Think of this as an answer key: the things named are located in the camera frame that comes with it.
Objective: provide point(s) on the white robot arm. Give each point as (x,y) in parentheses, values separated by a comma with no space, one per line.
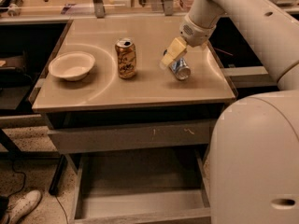
(254,147)

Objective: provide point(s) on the white paper bowl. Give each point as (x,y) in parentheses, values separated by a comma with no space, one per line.
(72,66)

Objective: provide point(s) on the open middle drawer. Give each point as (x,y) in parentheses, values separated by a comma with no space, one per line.
(142,186)

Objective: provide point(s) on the white sneaker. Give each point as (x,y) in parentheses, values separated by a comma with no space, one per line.
(21,208)

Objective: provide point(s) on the grey drawer cabinet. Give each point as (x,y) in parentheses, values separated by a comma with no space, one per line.
(153,95)

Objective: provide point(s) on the blue silver redbull can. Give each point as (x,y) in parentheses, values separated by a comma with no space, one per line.
(180,69)

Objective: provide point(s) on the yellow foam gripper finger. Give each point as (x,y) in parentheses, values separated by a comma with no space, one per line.
(174,52)

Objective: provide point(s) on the gold soda can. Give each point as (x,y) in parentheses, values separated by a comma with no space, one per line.
(125,49)

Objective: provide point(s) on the black tool on bench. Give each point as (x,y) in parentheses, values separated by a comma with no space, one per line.
(11,7)

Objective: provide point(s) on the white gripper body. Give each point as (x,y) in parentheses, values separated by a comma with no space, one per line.
(194,34)

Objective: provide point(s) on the closed top drawer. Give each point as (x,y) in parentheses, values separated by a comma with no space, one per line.
(133,136)

